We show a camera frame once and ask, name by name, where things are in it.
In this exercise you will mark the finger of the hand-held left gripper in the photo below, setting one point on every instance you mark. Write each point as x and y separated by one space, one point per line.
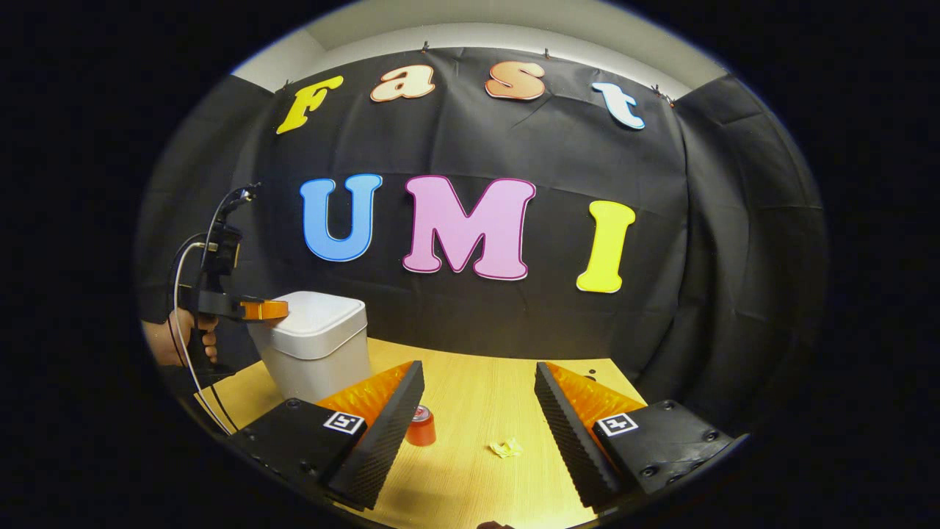
264 309

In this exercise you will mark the black backdrop cloth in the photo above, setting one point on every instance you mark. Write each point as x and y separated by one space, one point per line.
455 308

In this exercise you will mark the red pop can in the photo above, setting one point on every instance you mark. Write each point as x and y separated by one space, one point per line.
423 432

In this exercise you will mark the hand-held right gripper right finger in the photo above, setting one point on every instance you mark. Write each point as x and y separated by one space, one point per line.
569 433

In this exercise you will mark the wooden desktop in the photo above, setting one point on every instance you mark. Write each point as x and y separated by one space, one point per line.
477 397

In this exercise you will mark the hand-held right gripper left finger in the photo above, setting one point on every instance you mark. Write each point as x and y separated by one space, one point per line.
385 437

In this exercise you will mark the yellow paper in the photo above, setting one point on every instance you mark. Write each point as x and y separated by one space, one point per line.
507 448

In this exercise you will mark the white desktop garbage bin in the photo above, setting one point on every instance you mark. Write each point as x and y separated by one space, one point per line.
316 353

